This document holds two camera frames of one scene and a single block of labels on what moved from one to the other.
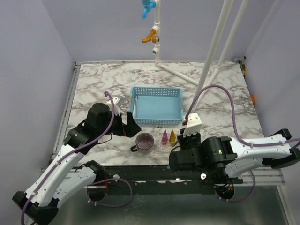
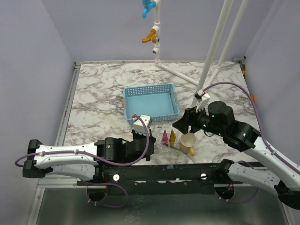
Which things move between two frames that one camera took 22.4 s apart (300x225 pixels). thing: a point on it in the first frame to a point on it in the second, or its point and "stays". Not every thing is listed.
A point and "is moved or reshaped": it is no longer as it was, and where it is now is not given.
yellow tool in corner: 243,70 stays
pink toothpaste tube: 165,138 stays
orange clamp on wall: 252,98 stays
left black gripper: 129,130 to 136,135
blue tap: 148,5 stays
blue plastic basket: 156,105 is moved or reshaped
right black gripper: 182,140 to 188,118
